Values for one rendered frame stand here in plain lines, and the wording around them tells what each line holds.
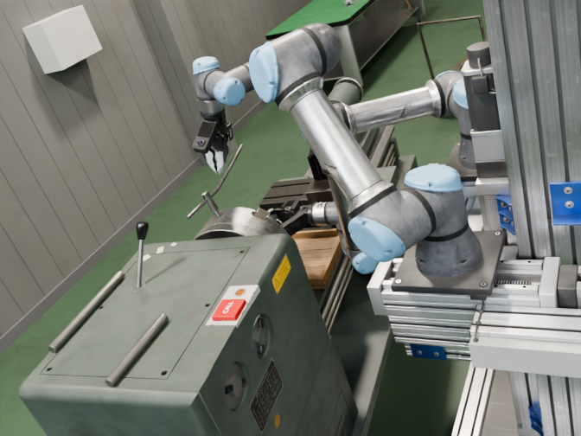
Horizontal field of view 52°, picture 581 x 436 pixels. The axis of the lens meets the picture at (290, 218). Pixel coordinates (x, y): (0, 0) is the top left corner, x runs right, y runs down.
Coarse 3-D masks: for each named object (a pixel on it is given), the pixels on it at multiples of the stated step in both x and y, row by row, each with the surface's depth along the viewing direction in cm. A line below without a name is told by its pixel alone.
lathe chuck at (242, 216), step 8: (232, 208) 180; (240, 208) 179; (248, 208) 178; (224, 216) 177; (232, 216) 176; (240, 216) 175; (248, 216) 175; (208, 224) 177; (240, 224) 172; (248, 224) 173; (256, 224) 173; (264, 224) 175; (272, 224) 177; (264, 232) 172; (272, 232) 175; (280, 232) 177
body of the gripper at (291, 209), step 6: (288, 204) 201; (294, 204) 198; (300, 204) 201; (312, 204) 194; (288, 210) 196; (294, 210) 196; (300, 210) 198; (306, 210) 196; (282, 216) 196; (288, 216) 195; (282, 222) 198; (312, 222) 193
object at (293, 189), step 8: (272, 184) 251; (280, 184) 249; (288, 184) 246; (296, 184) 245; (304, 184) 242; (272, 192) 244; (280, 192) 242; (288, 192) 240; (296, 192) 238; (304, 192) 236; (264, 200) 241; (272, 200) 238; (280, 200) 236; (288, 200) 234; (304, 200) 230; (264, 208) 239
